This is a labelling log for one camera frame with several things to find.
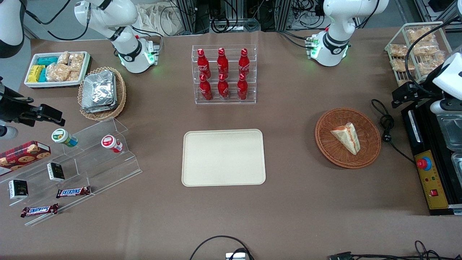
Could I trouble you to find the small black box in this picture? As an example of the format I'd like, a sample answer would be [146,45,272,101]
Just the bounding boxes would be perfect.
[47,162,66,182]
[8,179,29,200]

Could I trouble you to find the triangle sandwich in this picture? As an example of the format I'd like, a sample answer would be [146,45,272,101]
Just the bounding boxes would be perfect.
[331,123,361,155]

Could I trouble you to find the clear acrylic bottle rack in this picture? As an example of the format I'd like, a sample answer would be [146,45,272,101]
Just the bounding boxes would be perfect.
[192,45,257,105]

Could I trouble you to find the white cloth bag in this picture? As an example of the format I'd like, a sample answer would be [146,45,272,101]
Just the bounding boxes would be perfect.
[136,3,182,37]

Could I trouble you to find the beige plastic tray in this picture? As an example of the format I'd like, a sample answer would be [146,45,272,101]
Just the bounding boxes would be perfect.
[182,129,266,187]

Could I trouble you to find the black power cable with plug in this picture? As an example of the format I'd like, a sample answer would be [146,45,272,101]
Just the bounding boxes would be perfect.
[371,99,416,164]

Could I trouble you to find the white snack tray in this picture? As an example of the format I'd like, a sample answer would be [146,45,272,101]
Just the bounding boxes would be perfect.
[24,51,91,88]

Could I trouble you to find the brown wicker basket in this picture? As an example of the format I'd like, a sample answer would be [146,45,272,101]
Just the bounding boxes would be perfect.
[315,108,382,169]

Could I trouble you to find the red cola bottle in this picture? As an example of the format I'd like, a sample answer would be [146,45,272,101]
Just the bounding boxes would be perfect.
[197,49,211,78]
[199,74,213,101]
[218,73,230,100]
[237,73,249,101]
[217,48,230,77]
[239,48,251,76]

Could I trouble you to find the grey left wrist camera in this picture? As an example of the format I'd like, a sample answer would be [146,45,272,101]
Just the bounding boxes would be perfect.
[430,99,456,116]

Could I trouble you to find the white wire rack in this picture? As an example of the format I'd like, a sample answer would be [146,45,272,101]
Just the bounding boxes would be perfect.
[385,22,454,88]

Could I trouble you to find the black machine with yellow panel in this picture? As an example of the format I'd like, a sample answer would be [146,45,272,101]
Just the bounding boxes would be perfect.
[401,97,462,216]

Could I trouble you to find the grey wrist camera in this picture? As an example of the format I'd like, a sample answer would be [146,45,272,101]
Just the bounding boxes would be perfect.
[0,125,18,140]
[430,99,456,116]

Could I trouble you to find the red tartan cookie box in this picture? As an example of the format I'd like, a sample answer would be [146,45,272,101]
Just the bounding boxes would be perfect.
[0,140,52,177]

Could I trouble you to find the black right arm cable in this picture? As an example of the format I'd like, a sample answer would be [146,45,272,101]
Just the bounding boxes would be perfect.
[25,0,91,41]

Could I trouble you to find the black looped cable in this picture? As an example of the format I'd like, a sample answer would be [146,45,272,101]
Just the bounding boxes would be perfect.
[189,235,254,260]

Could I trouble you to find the metal food container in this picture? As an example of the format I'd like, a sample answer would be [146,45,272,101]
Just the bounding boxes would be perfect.
[451,152,462,182]
[436,113,462,152]

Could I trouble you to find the green lidded cup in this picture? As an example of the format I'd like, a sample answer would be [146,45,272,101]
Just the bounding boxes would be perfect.
[51,128,78,148]

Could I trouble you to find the light wicker basket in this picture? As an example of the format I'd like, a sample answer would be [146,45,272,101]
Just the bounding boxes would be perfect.
[78,67,127,121]

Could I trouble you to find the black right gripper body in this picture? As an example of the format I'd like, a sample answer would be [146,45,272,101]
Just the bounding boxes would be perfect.
[0,77,44,123]

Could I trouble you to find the silver foil packet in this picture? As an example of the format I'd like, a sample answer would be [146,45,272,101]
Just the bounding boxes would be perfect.
[82,70,116,109]
[81,72,118,113]

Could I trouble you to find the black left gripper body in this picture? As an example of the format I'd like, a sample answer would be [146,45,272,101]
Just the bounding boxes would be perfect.
[401,82,439,105]

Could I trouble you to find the red lidded cup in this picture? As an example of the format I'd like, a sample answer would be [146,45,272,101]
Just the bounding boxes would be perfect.
[101,135,123,153]

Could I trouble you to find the clear acrylic stepped display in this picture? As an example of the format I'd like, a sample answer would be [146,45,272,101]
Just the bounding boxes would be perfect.
[0,117,143,226]

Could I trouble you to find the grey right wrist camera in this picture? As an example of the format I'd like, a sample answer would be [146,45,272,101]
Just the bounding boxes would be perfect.
[0,125,18,140]

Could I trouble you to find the black cable with connector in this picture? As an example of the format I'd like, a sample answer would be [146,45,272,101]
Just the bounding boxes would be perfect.
[328,240,462,260]

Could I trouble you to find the Snickers chocolate bar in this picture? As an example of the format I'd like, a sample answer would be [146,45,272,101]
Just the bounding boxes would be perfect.
[21,203,59,218]
[56,186,92,199]

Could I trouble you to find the yellow snack pack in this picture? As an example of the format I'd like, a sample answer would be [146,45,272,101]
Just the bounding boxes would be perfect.
[27,65,46,83]

